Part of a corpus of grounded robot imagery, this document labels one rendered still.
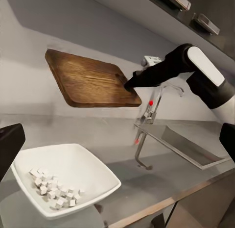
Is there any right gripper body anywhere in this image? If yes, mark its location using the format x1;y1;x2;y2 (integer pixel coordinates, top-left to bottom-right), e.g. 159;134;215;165
133;64;165;87

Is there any bowl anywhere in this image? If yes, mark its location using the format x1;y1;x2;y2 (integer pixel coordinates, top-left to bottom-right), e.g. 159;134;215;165
10;143;121;220

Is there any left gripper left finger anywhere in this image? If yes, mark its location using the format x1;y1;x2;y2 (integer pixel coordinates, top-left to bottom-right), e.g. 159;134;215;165
0;124;25;182

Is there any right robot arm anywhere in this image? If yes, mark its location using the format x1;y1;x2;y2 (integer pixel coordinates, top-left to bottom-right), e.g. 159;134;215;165
124;43;235;125

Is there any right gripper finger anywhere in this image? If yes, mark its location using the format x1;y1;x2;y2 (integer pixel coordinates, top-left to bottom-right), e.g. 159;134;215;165
124;77;136;88

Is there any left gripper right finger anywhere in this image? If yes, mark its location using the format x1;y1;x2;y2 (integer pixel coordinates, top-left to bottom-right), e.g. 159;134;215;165
219;123;235;163

